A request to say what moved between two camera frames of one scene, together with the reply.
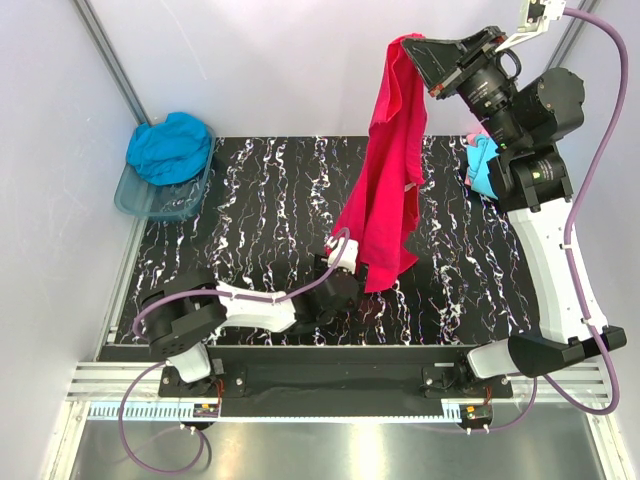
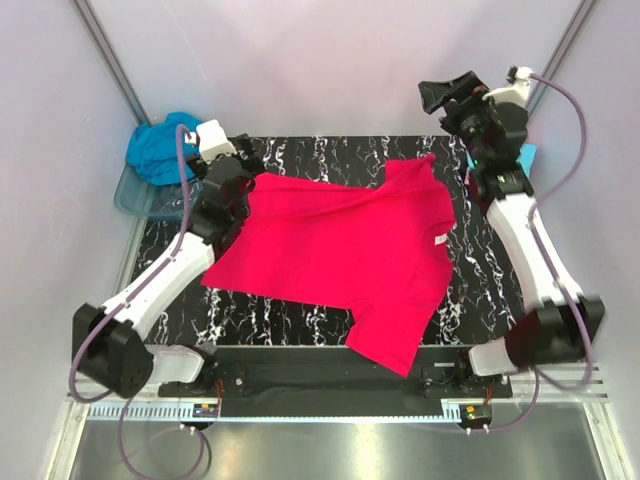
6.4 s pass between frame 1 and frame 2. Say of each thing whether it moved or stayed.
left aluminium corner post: stayed
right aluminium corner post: stayed
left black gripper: moved
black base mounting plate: stayed
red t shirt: moved
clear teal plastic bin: stayed
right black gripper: moved
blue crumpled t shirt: stayed
